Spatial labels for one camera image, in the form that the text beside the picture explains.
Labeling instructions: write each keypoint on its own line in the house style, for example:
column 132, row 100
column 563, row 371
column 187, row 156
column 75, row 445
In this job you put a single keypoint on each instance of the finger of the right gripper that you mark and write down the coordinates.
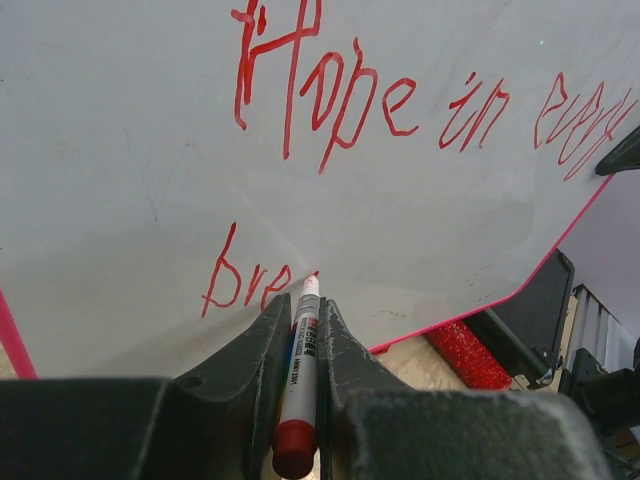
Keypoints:
column 624, row 157

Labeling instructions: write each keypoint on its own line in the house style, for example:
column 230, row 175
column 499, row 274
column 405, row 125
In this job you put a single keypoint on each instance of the black ribbed case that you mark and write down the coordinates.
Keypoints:
column 524, row 333

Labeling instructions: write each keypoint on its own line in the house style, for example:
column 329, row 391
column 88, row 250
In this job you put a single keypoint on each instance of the red glitter microphone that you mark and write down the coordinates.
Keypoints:
column 468, row 357

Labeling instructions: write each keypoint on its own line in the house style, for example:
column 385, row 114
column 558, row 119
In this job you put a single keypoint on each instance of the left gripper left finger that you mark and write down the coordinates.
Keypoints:
column 213, row 422

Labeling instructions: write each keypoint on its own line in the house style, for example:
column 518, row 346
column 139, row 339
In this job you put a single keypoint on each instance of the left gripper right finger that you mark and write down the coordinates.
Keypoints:
column 376, row 426

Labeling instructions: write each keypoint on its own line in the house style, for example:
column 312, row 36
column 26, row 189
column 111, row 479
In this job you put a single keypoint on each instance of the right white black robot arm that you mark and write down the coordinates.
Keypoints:
column 609, row 398

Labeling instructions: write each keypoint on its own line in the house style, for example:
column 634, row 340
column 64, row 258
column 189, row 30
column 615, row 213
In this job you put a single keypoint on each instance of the pink framed whiteboard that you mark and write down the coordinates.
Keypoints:
column 168, row 167

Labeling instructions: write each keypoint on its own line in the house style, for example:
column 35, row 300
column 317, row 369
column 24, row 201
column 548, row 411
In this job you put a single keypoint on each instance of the red white marker pen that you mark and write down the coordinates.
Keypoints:
column 294, row 439

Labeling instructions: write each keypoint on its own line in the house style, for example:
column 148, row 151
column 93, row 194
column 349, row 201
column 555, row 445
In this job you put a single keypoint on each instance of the aluminium frame rail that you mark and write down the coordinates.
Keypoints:
column 595, row 329

